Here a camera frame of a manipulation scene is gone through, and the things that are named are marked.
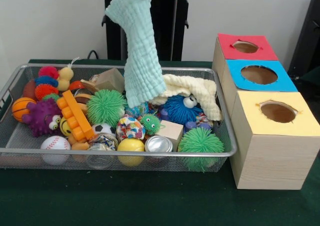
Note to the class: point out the mint green cloth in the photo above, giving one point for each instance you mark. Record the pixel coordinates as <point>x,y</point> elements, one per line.
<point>142,61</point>

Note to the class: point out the cream muslin cloth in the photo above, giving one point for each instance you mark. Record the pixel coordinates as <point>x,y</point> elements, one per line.
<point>200,88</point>

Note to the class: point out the green spiky ball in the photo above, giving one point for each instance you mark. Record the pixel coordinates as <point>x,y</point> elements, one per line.
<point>201,143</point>
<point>106,107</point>

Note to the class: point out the orange plastic comb toy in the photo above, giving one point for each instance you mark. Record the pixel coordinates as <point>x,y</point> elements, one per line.
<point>76,115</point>

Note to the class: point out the clear mesh bin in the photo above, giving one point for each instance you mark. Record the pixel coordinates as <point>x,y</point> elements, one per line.
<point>30,71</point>

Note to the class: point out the wooden box with three holes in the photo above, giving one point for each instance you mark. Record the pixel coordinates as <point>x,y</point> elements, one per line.
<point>270,156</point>

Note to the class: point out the blue fuzzy toy with eyes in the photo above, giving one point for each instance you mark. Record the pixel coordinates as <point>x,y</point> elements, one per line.
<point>177,111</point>

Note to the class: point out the silver can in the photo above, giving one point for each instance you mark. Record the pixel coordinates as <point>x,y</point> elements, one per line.
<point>158,144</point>

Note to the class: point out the yellow ball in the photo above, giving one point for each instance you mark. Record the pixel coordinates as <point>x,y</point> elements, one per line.
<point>131,147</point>

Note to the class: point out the purple spiky toy with eyes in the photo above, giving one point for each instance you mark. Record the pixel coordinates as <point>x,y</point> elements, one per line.
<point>42,117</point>

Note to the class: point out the small orange basketball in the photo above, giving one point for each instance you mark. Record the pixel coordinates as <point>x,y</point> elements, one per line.
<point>21,109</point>

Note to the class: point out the white baseball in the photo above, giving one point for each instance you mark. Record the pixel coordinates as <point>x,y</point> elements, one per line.
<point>56,145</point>

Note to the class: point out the dark green tablecloth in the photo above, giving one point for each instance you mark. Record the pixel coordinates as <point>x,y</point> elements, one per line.
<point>150,201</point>

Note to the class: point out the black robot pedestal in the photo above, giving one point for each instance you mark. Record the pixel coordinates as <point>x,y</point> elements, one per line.
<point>175,26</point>

